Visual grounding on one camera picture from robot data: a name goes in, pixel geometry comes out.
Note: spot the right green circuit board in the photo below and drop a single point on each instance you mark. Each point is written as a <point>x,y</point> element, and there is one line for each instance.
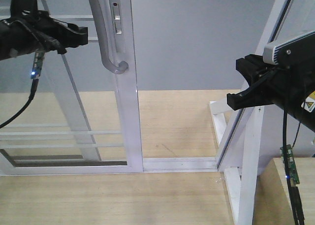
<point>291,173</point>

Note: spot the aluminium floor track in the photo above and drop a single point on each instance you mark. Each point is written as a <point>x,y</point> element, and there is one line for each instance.
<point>180,164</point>

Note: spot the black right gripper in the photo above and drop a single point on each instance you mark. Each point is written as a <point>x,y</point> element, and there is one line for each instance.
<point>283,88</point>

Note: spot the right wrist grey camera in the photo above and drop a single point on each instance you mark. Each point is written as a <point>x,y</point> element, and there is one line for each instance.
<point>290,50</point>

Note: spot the green circuit board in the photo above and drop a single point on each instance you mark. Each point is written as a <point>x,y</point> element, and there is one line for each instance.
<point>37,64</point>
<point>291,173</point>

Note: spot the white framed sliding glass door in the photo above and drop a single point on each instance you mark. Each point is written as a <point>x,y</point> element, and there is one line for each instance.
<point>77,117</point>

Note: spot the left green circuit board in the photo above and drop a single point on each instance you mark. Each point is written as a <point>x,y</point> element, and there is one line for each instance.
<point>37,64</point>

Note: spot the silver door lock plate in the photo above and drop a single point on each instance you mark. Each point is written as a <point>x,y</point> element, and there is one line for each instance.
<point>115,6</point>

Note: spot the light plywood base board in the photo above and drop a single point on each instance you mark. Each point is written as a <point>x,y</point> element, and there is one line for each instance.
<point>174,124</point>

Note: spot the silver door handle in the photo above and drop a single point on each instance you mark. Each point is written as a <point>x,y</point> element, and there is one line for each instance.
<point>103,39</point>

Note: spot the white door frame post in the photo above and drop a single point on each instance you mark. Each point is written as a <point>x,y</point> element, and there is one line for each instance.
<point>287,17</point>

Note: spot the white triangular support bracket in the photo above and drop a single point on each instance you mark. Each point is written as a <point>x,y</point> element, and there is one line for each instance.
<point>241,173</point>

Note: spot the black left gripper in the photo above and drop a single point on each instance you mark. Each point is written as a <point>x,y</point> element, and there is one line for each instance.
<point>25,35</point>

